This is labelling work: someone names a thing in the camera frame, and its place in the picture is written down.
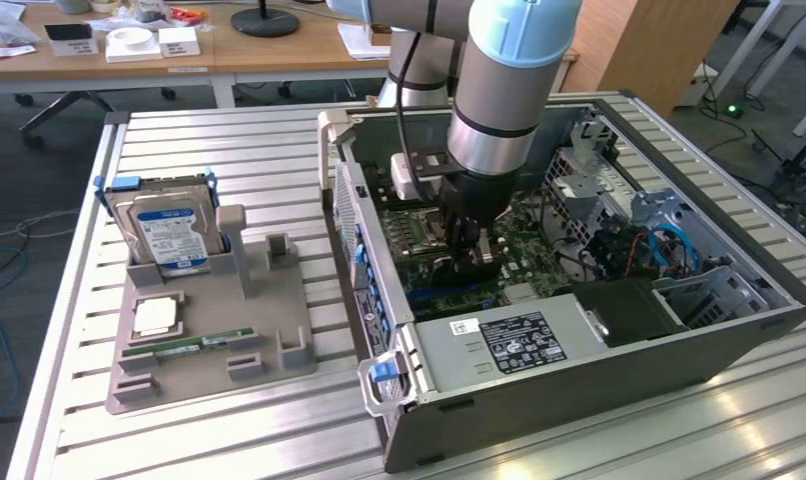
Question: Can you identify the wooden cabinet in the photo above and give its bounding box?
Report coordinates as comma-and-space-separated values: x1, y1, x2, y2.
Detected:
566, 0, 744, 115

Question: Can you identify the silver CPU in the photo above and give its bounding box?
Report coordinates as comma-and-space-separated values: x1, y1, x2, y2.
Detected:
134, 297, 182, 336

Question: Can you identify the CPU socket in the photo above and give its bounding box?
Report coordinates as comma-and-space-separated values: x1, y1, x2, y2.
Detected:
406, 208, 453, 251

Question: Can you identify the plain white box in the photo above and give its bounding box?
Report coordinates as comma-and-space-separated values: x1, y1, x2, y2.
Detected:
157, 26, 202, 59

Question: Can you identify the grey plastic bag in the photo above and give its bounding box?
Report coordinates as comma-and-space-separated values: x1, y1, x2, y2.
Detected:
0, 0, 44, 47

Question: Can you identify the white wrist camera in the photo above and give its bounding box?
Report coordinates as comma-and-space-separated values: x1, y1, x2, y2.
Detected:
389, 147, 458, 200

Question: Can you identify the blue disk wire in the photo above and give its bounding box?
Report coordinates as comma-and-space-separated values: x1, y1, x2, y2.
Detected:
646, 224, 702, 274

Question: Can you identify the wooden desk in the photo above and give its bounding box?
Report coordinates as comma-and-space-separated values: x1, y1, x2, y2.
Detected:
0, 0, 582, 109

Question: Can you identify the blue expansion slot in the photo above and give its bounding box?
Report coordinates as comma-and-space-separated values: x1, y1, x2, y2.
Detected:
402, 282, 486, 302

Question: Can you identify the black round lamp base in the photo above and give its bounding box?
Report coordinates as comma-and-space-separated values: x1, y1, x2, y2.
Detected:
230, 0, 303, 39

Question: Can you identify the black graphics card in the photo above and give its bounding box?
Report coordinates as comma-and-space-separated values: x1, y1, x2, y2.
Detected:
431, 252, 505, 292

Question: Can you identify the dark RAM stick with label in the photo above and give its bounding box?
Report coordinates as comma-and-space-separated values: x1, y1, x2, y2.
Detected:
402, 246, 453, 269

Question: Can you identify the grey parts rack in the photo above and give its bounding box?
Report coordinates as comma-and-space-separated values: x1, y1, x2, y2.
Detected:
106, 203, 322, 414

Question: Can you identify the white tape roll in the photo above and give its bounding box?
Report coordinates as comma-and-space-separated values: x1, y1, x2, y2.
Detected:
107, 27, 154, 49

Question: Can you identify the green RAM stick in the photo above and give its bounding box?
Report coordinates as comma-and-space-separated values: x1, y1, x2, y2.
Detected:
122, 327, 257, 357

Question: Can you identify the black wire bundle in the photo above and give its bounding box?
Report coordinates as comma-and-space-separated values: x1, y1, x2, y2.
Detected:
553, 227, 638, 281

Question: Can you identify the white flat box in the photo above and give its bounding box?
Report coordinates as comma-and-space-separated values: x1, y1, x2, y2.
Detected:
104, 37, 166, 65

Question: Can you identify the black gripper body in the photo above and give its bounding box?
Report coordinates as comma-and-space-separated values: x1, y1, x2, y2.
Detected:
441, 172, 517, 229

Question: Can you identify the red small item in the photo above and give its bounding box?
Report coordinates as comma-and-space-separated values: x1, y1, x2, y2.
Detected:
167, 4, 210, 27

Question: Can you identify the white table frame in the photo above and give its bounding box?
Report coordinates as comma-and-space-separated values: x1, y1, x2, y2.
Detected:
709, 0, 806, 136

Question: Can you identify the grey metal disk bay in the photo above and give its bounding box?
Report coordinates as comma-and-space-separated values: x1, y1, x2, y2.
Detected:
542, 117, 645, 236
653, 264, 789, 331

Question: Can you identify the black tripod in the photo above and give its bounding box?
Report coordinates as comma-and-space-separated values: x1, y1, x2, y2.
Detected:
749, 97, 806, 211

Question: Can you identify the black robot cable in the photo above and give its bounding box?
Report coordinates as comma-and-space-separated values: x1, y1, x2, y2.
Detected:
394, 29, 431, 201

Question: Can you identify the grey power supply unit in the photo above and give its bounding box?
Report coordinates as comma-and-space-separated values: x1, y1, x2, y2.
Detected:
395, 293, 610, 401

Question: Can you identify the open grey PC case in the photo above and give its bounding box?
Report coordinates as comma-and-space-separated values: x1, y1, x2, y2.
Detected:
317, 97, 806, 475

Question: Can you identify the white box with black lid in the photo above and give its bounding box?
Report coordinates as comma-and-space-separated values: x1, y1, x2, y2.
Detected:
44, 23, 100, 58

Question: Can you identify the black chair base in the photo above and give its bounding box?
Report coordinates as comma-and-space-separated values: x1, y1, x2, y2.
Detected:
16, 88, 119, 150

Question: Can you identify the silver chipset heatsink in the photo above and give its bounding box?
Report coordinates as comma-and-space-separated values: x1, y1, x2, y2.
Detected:
507, 285, 546, 305

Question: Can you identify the white paper stack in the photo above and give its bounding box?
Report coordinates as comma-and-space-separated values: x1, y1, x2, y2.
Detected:
337, 22, 395, 62

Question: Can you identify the black fan shroud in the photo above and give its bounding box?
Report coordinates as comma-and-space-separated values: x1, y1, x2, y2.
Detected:
571, 274, 690, 350

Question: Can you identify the white floor cable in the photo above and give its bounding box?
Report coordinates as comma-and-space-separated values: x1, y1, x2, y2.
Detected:
0, 208, 79, 240

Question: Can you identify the hard disk with blue caddy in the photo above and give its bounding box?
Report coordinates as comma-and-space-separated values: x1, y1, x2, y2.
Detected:
94, 169, 226, 276

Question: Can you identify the green motherboard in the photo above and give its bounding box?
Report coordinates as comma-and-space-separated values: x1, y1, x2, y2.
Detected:
374, 172, 582, 321

